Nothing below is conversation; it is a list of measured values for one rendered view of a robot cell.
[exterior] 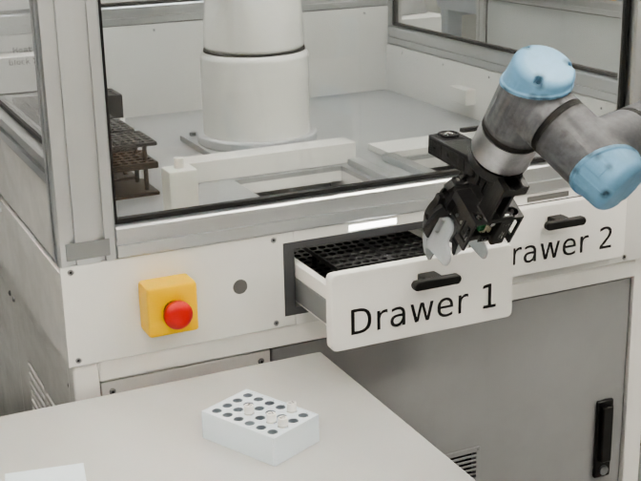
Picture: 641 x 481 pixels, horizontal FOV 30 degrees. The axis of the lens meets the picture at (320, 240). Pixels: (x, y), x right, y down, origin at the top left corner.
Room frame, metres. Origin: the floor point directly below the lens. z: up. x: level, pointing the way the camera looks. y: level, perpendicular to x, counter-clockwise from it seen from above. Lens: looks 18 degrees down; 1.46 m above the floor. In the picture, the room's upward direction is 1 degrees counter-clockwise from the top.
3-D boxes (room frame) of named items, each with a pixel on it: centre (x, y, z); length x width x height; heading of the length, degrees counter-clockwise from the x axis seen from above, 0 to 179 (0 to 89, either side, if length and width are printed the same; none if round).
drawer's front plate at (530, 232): (1.83, -0.37, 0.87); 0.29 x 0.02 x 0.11; 115
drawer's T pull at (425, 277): (1.55, -0.15, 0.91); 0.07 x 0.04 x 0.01; 115
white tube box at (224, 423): (1.36, 0.08, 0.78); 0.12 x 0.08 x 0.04; 50
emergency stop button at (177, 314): (1.52, 0.20, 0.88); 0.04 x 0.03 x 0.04; 115
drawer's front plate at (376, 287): (1.57, -0.14, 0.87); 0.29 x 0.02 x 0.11; 115
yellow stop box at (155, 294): (1.55, 0.21, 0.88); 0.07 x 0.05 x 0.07; 115
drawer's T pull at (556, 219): (1.80, -0.38, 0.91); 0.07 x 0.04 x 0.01; 115
